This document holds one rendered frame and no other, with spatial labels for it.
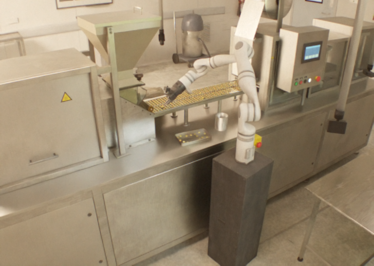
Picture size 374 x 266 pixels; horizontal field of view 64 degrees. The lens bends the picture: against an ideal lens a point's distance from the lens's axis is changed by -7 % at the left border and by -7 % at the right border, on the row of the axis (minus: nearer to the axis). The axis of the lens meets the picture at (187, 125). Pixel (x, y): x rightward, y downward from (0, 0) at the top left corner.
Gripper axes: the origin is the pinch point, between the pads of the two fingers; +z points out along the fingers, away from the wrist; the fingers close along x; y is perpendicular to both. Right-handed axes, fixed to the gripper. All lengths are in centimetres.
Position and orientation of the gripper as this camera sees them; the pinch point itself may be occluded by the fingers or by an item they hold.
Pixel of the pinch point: (162, 107)
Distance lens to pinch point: 196.8
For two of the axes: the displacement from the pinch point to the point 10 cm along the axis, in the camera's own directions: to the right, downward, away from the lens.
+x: 5.3, 4.0, -7.5
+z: -7.2, 6.8, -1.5
